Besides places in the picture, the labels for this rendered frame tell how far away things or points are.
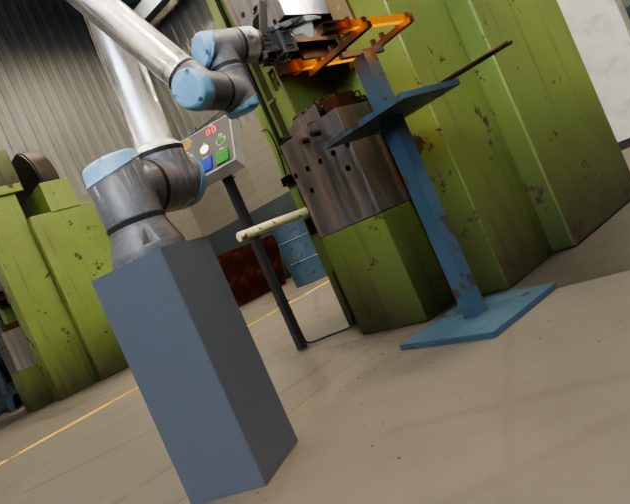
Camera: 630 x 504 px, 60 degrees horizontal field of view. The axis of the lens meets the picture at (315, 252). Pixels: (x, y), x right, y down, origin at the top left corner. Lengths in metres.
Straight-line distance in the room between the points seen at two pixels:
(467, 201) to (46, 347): 5.30
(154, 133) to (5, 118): 9.78
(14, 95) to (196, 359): 10.49
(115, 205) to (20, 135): 9.87
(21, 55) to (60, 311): 6.51
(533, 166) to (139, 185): 1.70
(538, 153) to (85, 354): 5.43
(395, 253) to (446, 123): 0.54
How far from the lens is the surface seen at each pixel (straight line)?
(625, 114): 7.27
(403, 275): 2.21
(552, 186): 2.55
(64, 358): 6.71
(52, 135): 11.49
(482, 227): 2.20
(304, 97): 2.75
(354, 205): 2.26
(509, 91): 2.55
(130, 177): 1.42
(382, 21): 1.91
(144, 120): 1.59
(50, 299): 6.76
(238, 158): 2.61
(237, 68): 1.43
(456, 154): 2.22
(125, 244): 1.39
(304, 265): 6.95
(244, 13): 2.65
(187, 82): 1.30
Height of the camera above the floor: 0.47
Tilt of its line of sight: 1 degrees down
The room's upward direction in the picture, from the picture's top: 24 degrees counter-clockwise
